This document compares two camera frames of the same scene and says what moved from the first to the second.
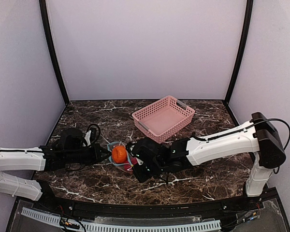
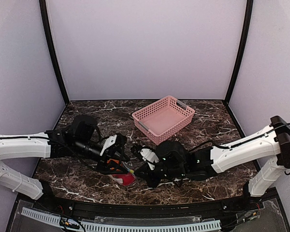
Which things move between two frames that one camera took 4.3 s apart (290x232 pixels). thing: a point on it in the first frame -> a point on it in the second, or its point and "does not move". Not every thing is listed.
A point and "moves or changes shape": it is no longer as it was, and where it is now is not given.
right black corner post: [249, 13] does not move
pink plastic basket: [162, 118] does not move
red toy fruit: [128, 166] -> [128, 179]
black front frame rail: [101, 209] does not move
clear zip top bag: [118, 154] moves or changes shape
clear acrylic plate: [186, 218] does not move
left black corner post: [46, 21] does not move
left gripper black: [96, 152] -> [121, 150]
